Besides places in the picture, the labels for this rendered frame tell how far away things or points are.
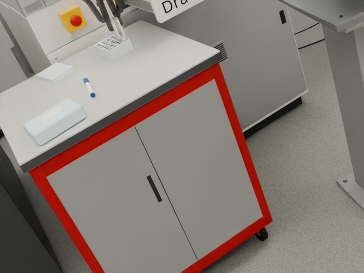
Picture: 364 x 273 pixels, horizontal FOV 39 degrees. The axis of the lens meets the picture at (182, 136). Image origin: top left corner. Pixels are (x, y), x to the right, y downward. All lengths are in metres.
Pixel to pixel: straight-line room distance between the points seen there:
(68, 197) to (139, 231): 0.26
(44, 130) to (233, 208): 0.68
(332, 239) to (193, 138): 0.63
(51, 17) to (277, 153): 1.10
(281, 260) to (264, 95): 0.85
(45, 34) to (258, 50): 0.92
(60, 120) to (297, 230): 0.96
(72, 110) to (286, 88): 1.30
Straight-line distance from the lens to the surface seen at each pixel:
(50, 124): 1.35
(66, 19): 1.85
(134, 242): 1.57
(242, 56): 2.24
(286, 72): 2.40
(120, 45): 1.68
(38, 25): 1.88
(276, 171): 2.17
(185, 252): 1.68
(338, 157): 2.17
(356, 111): 1.70
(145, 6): 1.75
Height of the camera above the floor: 1.33
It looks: 30 degrees down
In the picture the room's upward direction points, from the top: 23 degrees counter-clockwise
